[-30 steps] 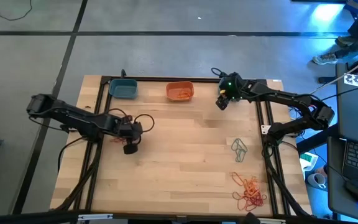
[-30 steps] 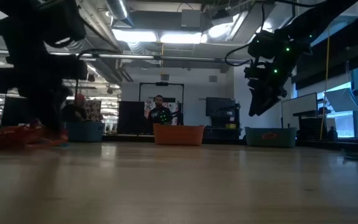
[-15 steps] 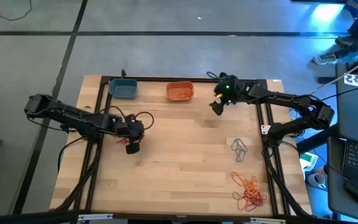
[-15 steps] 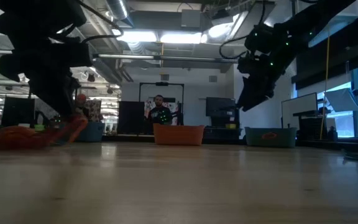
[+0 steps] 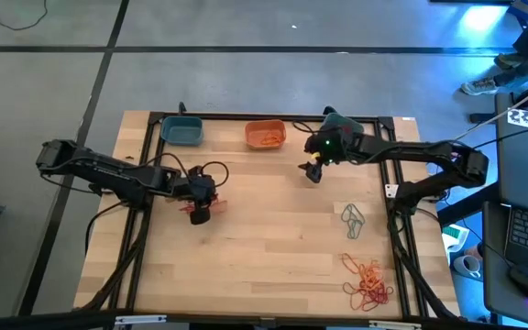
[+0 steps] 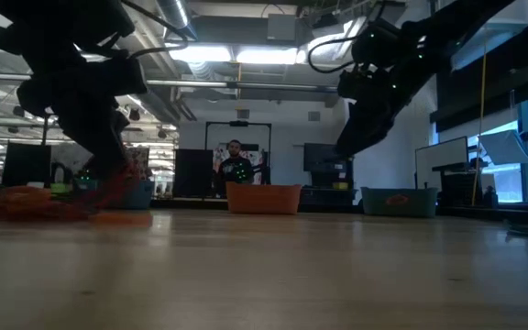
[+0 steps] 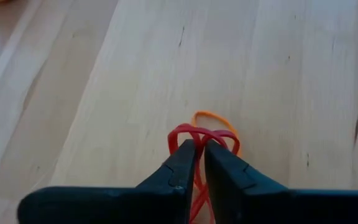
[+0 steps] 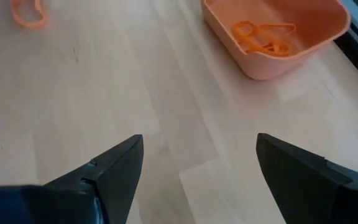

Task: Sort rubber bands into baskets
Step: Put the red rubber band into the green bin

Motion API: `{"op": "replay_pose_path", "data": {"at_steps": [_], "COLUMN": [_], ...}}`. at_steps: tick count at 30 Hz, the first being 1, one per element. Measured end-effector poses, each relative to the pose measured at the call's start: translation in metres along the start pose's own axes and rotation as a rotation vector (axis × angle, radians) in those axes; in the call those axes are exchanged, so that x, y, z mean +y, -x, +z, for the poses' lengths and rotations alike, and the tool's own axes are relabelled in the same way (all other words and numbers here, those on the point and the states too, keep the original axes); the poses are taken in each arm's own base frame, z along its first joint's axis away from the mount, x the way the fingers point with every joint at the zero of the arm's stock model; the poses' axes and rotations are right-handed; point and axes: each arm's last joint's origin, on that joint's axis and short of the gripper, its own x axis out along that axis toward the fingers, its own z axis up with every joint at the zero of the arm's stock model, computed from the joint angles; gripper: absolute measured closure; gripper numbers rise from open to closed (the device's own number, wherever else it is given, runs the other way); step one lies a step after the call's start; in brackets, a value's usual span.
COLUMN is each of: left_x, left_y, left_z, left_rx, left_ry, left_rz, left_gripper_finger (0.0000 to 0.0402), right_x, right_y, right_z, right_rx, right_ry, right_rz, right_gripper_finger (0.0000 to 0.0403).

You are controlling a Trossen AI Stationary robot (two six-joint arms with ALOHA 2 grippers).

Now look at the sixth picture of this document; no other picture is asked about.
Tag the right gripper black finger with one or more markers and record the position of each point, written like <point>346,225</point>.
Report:
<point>362,130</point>

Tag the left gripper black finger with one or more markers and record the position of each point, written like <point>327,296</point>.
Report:
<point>103,153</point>

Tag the red rubber band heap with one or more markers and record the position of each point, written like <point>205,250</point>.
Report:
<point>398,200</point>

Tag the mixed colour rubber band pile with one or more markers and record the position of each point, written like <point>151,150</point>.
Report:
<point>21,204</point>

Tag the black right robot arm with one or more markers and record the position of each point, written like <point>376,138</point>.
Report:
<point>465,23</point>

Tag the black monitor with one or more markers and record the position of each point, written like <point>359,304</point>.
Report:
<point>323,158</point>

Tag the black equipment cart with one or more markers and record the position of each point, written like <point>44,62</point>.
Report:
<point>328,192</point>

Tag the mint green plastic basket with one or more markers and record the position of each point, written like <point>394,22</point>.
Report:
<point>374,204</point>

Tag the white board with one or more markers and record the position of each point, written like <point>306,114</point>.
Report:
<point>443,160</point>

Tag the black upright panel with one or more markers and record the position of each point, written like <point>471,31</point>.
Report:
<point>193,174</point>

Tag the black side desk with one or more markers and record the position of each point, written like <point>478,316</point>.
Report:
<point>456,183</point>

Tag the grey ceiling box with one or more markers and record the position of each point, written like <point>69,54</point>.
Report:
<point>282,27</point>

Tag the ceiling light panel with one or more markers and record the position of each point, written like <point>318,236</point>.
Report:
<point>266,56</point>
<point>197,52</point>

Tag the orange plastic basket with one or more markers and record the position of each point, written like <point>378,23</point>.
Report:
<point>264,199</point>

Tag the grey ceiling pipe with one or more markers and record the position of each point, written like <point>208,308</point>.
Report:
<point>245,85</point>

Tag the person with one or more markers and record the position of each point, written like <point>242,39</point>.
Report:
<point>234,167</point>

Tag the tilted white panel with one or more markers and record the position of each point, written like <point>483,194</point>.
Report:
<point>504,146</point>

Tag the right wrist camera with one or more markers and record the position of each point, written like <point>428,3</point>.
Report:
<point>376,43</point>

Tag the black aluminium table frame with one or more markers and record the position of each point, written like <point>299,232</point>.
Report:
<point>190,204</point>

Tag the black stand frame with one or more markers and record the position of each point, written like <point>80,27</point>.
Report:
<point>238,123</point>

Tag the silver ceiling duct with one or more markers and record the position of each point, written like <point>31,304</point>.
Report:
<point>174,16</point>

